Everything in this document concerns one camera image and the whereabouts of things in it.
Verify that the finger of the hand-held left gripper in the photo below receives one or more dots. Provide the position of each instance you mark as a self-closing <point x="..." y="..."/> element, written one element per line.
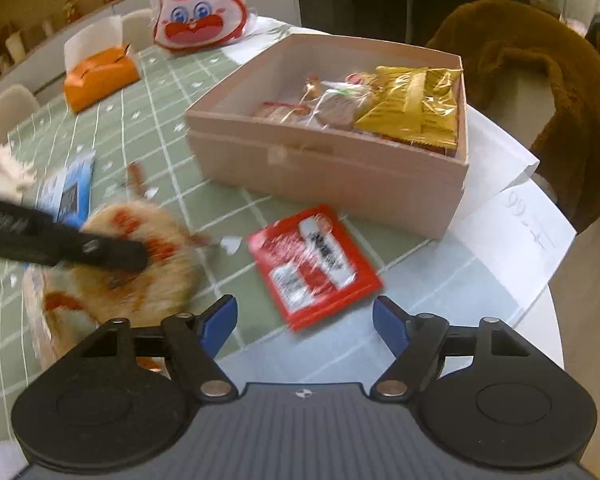
<point x="110" y="255"/>

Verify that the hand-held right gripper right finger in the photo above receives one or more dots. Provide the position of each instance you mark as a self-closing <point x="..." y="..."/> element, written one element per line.
<point x="389" y="321"/>

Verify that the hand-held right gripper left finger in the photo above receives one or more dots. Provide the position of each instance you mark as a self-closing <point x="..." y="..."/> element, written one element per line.
<point x="220" y="320"/>

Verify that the sesame roll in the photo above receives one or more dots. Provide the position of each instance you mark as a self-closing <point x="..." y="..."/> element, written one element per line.
<point x="145" y="300"/>

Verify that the small red sauce packet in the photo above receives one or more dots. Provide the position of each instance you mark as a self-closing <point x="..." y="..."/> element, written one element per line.
<point x="315" y="265"/>

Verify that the pink cardboard box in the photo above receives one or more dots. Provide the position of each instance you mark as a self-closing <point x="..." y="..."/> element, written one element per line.
<point x="340" y="180"/>

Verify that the golden yellow snack packet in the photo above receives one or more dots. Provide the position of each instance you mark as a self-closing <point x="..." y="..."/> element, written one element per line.
<point x="415" y="110"/>

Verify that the red spicy strip packet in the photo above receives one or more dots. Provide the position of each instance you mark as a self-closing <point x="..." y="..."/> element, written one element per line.
<point x="362" y="79"/>

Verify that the cream cloth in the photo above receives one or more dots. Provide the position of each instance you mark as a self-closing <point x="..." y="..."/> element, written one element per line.
<point x="2" y="170"/>

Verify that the blue snack packet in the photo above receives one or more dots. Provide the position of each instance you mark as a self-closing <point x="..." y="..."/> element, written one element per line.
<point x="70" y="190"/>

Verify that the small clear candy packet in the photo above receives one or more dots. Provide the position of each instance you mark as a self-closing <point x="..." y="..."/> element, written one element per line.
<point x="136" y="177"/>

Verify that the green grid tablecloth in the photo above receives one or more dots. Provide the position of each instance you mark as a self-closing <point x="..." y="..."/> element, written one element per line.
<point x="145" y="170"/>

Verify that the white chair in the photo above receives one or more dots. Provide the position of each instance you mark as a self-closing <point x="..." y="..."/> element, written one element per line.
<point x="140" y="27"/>
<point x="7" y="112"/>

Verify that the white paper sheet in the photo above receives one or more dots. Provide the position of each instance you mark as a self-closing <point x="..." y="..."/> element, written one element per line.
<point x="515" y="260"/>
<point x="500" y="155"/>

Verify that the orange tissue box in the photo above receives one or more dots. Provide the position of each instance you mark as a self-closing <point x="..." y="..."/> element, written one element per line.
<point x="100" y="77"/>

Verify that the clear wrapped snack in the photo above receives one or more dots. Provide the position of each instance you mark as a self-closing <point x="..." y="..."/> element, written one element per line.
<point x="340" y="107"/>

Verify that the red white bunny bag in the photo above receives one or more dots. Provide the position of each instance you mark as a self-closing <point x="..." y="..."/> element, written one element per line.
<point x="197" y="5"/>

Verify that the wall shelf with figurines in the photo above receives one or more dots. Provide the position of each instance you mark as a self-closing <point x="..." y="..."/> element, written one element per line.
<point x="45" y="15"/>

